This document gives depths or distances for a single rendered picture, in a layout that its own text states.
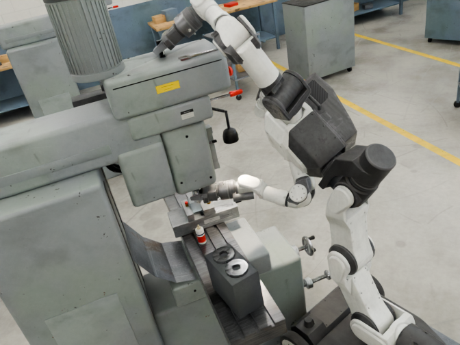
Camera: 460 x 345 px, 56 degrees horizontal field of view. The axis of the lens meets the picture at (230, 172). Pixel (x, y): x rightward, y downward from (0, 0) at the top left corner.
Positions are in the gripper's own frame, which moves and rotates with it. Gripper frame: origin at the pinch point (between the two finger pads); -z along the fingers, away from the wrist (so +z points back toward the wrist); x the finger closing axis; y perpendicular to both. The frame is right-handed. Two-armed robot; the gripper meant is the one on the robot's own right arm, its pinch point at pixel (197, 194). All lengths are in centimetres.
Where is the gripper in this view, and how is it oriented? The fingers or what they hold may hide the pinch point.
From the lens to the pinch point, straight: 203.3
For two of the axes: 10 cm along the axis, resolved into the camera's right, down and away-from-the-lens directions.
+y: 1.8, 8.4, 5.1
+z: 9.8, -1.5, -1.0
